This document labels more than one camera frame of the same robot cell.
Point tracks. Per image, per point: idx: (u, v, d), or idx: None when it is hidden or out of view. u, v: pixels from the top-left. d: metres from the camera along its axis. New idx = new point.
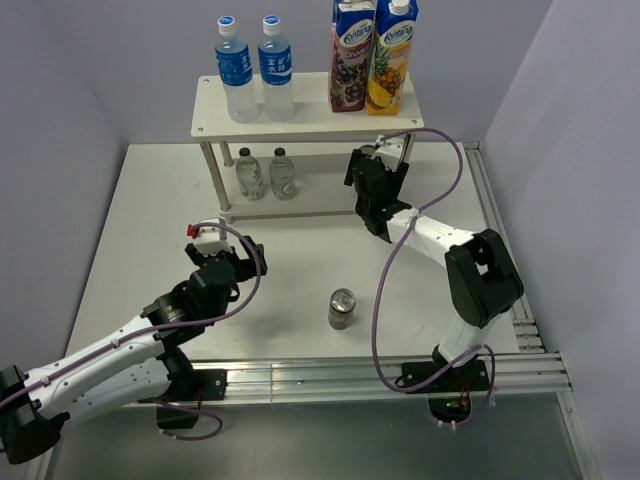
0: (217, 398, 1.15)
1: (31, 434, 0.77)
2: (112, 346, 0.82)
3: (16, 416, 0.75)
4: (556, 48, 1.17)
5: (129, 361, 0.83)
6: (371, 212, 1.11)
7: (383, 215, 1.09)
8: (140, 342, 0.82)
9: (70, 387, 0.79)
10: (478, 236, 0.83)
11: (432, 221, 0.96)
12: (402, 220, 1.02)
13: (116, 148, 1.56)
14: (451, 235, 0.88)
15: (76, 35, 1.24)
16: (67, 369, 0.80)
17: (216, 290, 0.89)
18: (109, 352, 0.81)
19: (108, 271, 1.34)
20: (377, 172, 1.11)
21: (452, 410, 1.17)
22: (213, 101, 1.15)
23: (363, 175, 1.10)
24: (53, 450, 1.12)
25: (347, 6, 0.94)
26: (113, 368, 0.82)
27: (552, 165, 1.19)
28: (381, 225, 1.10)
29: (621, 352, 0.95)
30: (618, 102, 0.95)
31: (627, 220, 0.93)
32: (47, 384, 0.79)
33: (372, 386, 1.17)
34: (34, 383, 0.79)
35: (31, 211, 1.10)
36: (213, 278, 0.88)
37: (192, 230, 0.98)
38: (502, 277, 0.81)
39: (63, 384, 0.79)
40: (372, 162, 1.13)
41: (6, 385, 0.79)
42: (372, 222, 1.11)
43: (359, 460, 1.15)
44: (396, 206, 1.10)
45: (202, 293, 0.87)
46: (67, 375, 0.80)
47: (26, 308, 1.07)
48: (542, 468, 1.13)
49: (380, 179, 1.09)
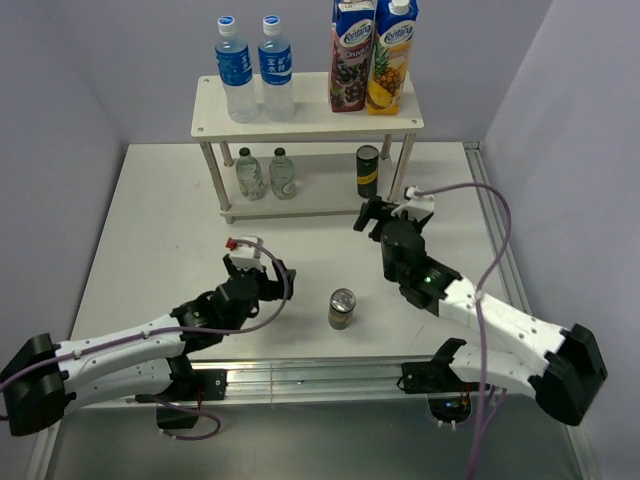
0: (217, 398, 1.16)
1: (49, 405, 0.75)
2: (142, 335, 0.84)
3: (42, 384, 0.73)
4: (556, 48, 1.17)
5: (150, 353, 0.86)
6: (412, 283, 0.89)
7: (429, 286, 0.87)
8: (166, 340, 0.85)
9: (97, 366, 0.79)
10: (570, 335, 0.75)
11: (501, 305, 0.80)
12: (461, 300, 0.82)
13: (116, 148, 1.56)
14: (536, 333, 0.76)
15: (75, 34, 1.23)
16: (99, 348, 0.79)
17: (238, 306, 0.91)
18: (138, 341, 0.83)
19: (108, 271, 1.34)
20: (413, 235, 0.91)
21: (452, 410, 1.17)
22: (213, 101, 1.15)
23: (400, 243, 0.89)
24: (54, 448, 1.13)
25: (347, 6, 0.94)
26: (137, 356, 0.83)
27: (552, 166, 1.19)
28: (429, 297, 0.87)
29: (621, 353, 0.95)
30: (618, 102, 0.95)
31: (627, 221, 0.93)
32: (76, 357, 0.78)
33: (371, 386, 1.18)
34: (65, 354, 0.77)
35: (31, 211, 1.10)
36: (237, 293, 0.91)
37: (230, 242, 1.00)
38: (588, 369, 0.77)
39: (91, 362, 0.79)
40: (403, 225, 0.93)
41: (36, 351, 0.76)
42: (415, 295, 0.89)
43: (360, 460, 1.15)
44: (440, 270, 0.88)
45: (224, 306, 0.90)
46: (96, 353, 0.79)
47: (26, 308, 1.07)
48: (543, 468, 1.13)
49: (420, 245, 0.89)
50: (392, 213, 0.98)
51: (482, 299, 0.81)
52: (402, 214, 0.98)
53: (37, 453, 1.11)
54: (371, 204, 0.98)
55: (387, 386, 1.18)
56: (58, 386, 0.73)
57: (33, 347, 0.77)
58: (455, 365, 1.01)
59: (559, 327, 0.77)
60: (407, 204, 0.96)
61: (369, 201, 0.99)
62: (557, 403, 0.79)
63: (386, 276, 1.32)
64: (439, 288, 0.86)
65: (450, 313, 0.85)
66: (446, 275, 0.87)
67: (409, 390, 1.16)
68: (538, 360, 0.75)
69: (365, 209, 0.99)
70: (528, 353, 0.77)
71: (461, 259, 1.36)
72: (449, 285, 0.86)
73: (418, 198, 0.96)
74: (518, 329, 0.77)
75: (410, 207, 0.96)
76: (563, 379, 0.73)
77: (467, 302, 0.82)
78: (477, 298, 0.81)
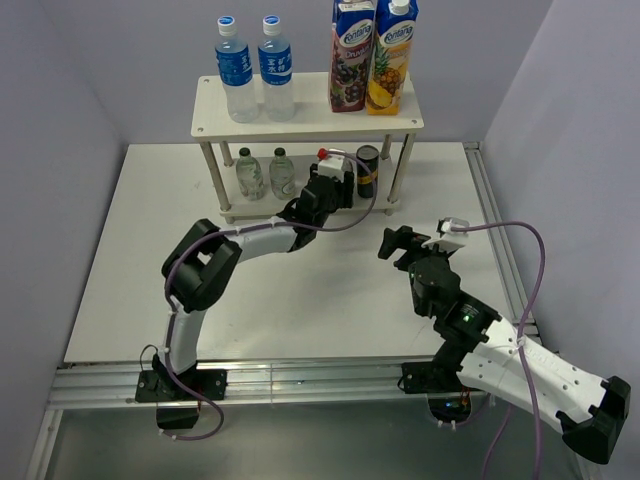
0: (217, 398, 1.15)
1: (225, 270, 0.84)
2: (269, 224, 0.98)
3: (223, 249, 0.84)
4: (555, 48, 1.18)
5: (274, 241, 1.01)
6: (448, 321, 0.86)
7: (467, 324, 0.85)
8: (287, 231, 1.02)
9: (247, 244, 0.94)
10: (610, 387, 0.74)
11: (541, 348, 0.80)
12: (501, 342, 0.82)
13: (116, 149, 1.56)
14: (578, 383, 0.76)
15: (76, 34, 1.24)
16: (252, 229, 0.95)
17: (323, 201, 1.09)
18: (268, 229, 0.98)
19: (108, 271, 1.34)
20: (445, 271, 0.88)
21: (452, 410, 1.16)
22: (214, 101, 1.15)
23: (435, 281, 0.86)
24: (54, 448, 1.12)
25: (347, 6, 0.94)
26: (266, 243, 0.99)
27: (553, 164, 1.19)
28: (467, 336, 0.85)
29: (620, 353, 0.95)
30: (619, 102, 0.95)
31: (625, 221, 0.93)
32: (236, 232, 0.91)
33: (372, 387, 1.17)
34: (228, 229, 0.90)
35: (31, 211, 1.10)
36: (319, 190, 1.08)
37: (321, 151, 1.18)
38: (625, 420, 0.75)
39: (244, 240, 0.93)
40: (434, 261, 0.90)
41: (203, 230, 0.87)
42: (451, 333, 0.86)
43: (360, 460, 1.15)
44: (476, 307, 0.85)
45: (312, 203, 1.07)
46: (248, 233, 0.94)
47: (27, 307, 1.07)
48: (542, 469, 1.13)
49: (454, 282, 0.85)
50: (422, 245, 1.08)
51: (525, 345, 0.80)
52: (432, 246, 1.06)
53: (37, 453, 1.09)
54: (401, 235, 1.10)
55: (387, 386, 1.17)
56: (236, 249, 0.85)
57: (199, 229, 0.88)
58: (464, 375, 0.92)
59: (599, 377, 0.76)
60: (441, 237, 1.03)
61: (398, 233, 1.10)
62: (590, 453, 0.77)
63: (387, 276, 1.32)
64: (477, 327, 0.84)
65: (487, 353, 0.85)
66: (483, 312, 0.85)
67: (410, 391, 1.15)
68: (581, 412, 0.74)
69: (396, 237, 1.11)
70: (569, 403, 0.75)
71: (461, 259, 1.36)
72: (487, 325, 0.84)
73: (453, 232, 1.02)
74: (559, 378, 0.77)
75: (443, 240, 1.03)
76: (606, 435, 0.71)
77: (509, 348, 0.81)
78: (520, 344, 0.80)
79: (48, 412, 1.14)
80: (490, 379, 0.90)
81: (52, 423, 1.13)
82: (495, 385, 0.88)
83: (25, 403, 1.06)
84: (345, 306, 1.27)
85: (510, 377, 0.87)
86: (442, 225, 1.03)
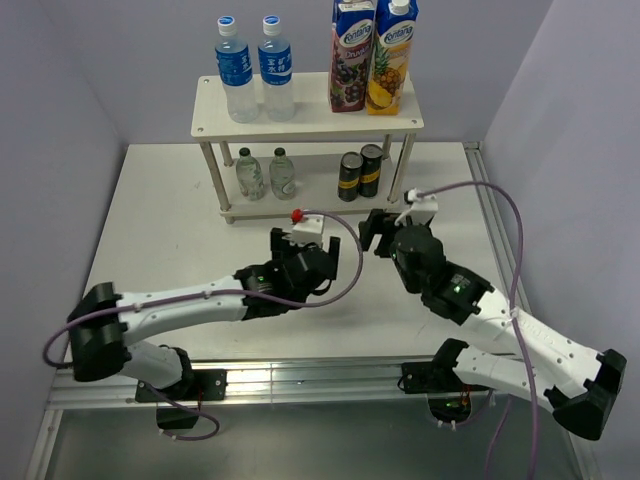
0: (217, 398, 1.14)
1: (108, 355, 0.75)
2: (203, 295, 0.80)
3: (103, 330, 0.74)
4: (556, 48, 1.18)
5: (211, 314, 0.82)
6: (435, 292, 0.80)
7: (457, 295, 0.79)
8: (228, 301, 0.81)
9: (156, 321, 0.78)
10: (606, 361, 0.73)
11: (534, 322, 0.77)
12: (494, 316, 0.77)
13: (116, 149, 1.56)
14: (573, 357, 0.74)
15: (76, 33, 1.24)
16: (162, 303, 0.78)
17: (310, 278, 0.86)
18: (198, 300, 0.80)
19: (108, 270, 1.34)
20: (427, 237, 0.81)
21: (452, 411, 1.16)
22: (214, 101, 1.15)
23: (416, 248, 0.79)
24: (54, 447, 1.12)
25: (347, 6, 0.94)
26: (193, 316, 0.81)
27: (553, 164, 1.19)
28: (456, 308, 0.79)
29: (620, 354, 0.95)
30: (619, 102, 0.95)
31: (625, 222, 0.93)
32: (136, 309, 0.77)
33: (372, 386, 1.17)
34: (127, 303, 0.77)
35: (30, 211, 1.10)
36: (317, 265, 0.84)
37: (297, 214, 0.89)
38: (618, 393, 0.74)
39: (151, 316, 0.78)
40: (414, 229, 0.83)
41: (98, 299, 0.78)
42: (438, 304, 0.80)
43: (361, 461, 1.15)
44: (467, 277, 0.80)
45: (299, 275, 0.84)
46: (156, 307, 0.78)
47: (26, 307, 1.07)
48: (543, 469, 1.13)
49: (436, 250, 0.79)
50: (396, 222, 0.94)
51: (519, 317, 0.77)
52: (405, 220, 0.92)
53: (37, 453, 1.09)
54: (372, 219, 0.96)
55: (387, 386, 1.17)
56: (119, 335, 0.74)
57: (96, 296, 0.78)
58: (461, 370, 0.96)
59: (593, 351, 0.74)
60: (409, 208, 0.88)
61: (370, 216, 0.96)
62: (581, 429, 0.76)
63: (387, 277, 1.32)
64: (469, 298, 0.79)
65: (478, 327, 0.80)
66: (475, 283, 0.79)
67: (410, 391, 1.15)
68: (575, 387, 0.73)
69: (369, 223, 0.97)
70: (564, 378, 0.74)
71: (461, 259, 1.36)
72: (480, 297, 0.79)
73: (421, 200, 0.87)
74: (554, 352, 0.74)
75: (413, 211, 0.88)
76: (602, 409, 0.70)
77: (502, 319, 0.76)
78: (514, 316, 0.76)
79: (48, 412, 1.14)
80: (483, 370, 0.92)
81: (52, 423, 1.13)
82: (487, 374, 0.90)
83: (25, 402, 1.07)
84: (344, 306, 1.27)
85: (502, 366, 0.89)
86: (407, 194, 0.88)
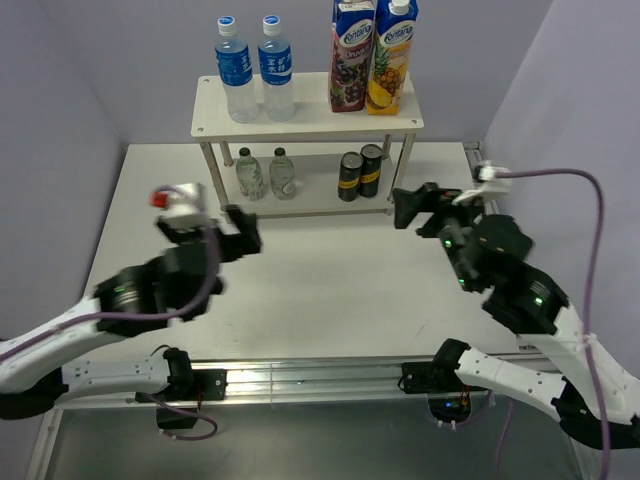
0: (218, 398, 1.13)
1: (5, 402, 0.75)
2: (50, 332, 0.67)
3: None
4: (556, 48, 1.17)
5: (78, 346, 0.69)
6: (510, 301, 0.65)
7: (538, 308, 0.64)
8: (81, 330, 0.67)
9: (17, 370, 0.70)
10: None
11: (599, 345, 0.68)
12: (567, 338, 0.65)
13: (116, 149, 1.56)
14: (626, 388, 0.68)
15: (75, 33, 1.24)
16: (12, 354, 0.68)
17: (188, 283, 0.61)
18: (50, 339, 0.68)
19: (108, 270, 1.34)
20: (516, 233, 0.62)
21: (452, 410, 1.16)
22: (214, 101, 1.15)
23: (506, 250, 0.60)
24: (54, 447, 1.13)
25: (347, 6, 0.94)
26: (54, 353, 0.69)
27: (553, 164, 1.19)
28: (531, 322, 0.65)
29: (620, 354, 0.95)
30: (619, 102, 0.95)
31: (625, 222, 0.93)
32: None
33: (373, 386, 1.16)
34: None
35: (30, 211, 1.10)
36: (184, 265, 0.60)
37: (154, 198, 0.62)
38: None
39: (10, 367, 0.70)
40: (497, 216, 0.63)
41: None
42: (509, 314, 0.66)
43: (360, 460, 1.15)
44: (549, 287, 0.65)
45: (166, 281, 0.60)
46: (14, 357, 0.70)
47: (26, 306, 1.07)
48: (542, 469, 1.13)
49: (530, 252, 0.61)
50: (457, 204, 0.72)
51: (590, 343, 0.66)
52: (472, 202, 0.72)
53: (37, 453, 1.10)
54: (425, 197, 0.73)
55: (387, 386, 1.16)
56: None
57: None
58: (462, 373, 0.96)
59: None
60: (481, 190, 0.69)
61: (420, 193, 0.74)
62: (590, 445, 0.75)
63: (387, 277, 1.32)
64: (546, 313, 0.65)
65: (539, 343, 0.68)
66: (554, 295, 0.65)
67: (410, 391, 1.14)
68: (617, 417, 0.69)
69: (416, 202, 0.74)
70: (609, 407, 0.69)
71: None
72: (554, 313, 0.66)
73: (496, 181, 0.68)
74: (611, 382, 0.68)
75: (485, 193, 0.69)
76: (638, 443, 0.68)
77: (575, 344, 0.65)
78: (589, 343, 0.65)
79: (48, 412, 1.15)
80: (486, 374, 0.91)
81: (52, 423, 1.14)
82: (490, 377, 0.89)
83: None
84: (344, 306, 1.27)
85: (506, 372, 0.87)
86: (481, 171, 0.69)
